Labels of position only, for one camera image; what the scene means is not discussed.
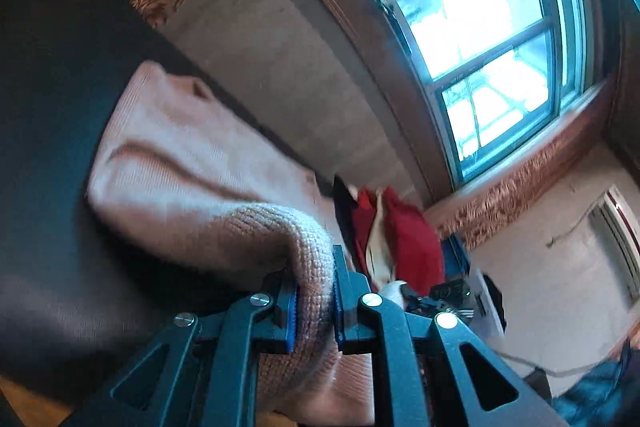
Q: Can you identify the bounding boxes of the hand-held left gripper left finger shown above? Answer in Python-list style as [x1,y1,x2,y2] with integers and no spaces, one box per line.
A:
[60,269,301,427]

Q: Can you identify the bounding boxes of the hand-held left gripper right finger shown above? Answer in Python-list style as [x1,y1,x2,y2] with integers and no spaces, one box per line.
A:
[331,245,571,427]

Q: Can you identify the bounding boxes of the pink knit sweater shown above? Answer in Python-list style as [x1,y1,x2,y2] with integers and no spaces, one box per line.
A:
[86,59,376,425]

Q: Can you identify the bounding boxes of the clear plastic storage box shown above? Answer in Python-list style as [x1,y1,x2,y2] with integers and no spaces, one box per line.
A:
[467,267,506,340]

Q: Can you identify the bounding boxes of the blue storage bin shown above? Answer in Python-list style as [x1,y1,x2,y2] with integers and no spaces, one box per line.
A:
[440,232,473,280]

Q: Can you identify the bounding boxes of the black cloth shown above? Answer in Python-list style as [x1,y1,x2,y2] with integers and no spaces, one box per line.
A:
[482,274,508,333]

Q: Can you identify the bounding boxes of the dark red sweater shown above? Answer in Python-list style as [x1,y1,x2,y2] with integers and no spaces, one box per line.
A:
[382,187,446,298]

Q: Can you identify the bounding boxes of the cream ribbed knit garment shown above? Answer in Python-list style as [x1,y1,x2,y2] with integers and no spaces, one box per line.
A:
[365,189,401,288]

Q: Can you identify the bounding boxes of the black garment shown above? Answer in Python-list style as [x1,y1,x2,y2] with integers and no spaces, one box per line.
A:
[331,174,358,233]

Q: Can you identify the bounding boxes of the small black box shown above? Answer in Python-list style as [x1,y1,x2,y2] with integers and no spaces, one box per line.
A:
[522,369,553,400]

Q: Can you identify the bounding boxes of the person's blue trousers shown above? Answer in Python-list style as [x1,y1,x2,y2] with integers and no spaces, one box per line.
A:
[550,342,640,427]

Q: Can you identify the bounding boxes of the white air conditioner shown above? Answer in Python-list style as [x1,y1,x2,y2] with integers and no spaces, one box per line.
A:
[587,187,640,300]

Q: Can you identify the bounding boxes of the wall power cable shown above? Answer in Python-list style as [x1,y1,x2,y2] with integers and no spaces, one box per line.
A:
[545,207,601,250]

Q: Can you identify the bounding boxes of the white cable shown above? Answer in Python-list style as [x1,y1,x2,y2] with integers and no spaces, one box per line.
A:
[487,339,626,378]

